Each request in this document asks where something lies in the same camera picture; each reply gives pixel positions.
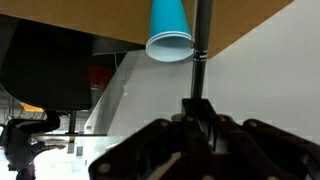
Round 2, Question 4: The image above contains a seated person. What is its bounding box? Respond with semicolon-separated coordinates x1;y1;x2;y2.
0;109;68;180

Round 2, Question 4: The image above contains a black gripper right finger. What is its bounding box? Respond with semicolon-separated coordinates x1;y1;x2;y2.
199;98;320;180

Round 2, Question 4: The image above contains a blue and white cup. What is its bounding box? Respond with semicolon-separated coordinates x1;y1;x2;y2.
145;0;195;63

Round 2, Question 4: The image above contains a black pen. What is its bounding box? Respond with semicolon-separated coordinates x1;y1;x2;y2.
190;0;214;100

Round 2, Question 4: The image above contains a black office chair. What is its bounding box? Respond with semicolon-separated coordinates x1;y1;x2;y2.
0;14;134;112

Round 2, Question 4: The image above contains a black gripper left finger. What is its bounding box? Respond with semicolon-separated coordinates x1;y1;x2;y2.
88;98;214;180

